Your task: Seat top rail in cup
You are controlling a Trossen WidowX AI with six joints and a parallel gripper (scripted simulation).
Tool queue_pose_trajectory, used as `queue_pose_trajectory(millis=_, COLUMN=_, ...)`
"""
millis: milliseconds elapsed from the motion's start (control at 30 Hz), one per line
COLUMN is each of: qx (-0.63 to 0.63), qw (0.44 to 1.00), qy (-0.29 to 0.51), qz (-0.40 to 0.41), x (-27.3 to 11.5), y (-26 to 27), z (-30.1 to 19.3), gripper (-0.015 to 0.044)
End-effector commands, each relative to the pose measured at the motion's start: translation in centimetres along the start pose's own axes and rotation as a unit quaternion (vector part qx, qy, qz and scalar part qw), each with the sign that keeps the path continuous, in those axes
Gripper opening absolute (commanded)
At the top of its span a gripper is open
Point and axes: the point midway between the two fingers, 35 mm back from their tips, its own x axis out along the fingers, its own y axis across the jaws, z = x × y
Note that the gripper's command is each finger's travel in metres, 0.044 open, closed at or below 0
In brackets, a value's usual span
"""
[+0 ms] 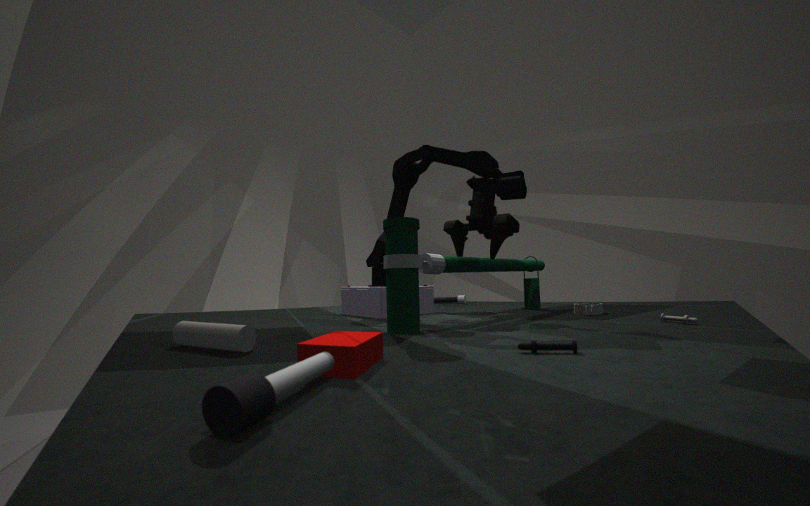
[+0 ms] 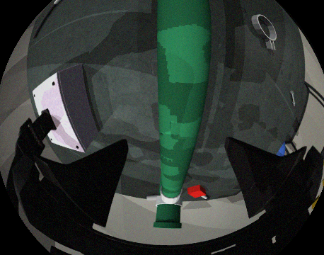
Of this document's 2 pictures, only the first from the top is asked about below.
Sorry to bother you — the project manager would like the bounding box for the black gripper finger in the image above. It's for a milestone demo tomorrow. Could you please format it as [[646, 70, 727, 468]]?
[[490, 226, 513, 260], [447, 230, 468, 257]]

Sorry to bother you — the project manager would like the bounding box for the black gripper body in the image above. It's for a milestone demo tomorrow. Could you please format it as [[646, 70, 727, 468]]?
[[444, 195, 519, 236]]

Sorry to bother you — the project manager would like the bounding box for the grey tapered cup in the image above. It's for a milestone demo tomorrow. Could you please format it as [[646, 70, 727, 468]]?
[[383, 253, 446, 275]]

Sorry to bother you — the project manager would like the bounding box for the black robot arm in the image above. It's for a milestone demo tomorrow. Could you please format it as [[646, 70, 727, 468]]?
[[366, 145, 527, 287]]

